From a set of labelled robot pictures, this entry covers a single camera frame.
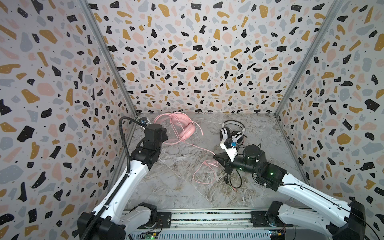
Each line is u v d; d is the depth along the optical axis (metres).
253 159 0.52
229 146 0.58
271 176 0.52
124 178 0.45
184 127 0.80
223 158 0.62
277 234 0.72
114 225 0.39
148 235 0.70
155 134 0.54
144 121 0.64
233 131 1.13
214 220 0.75
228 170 0.62
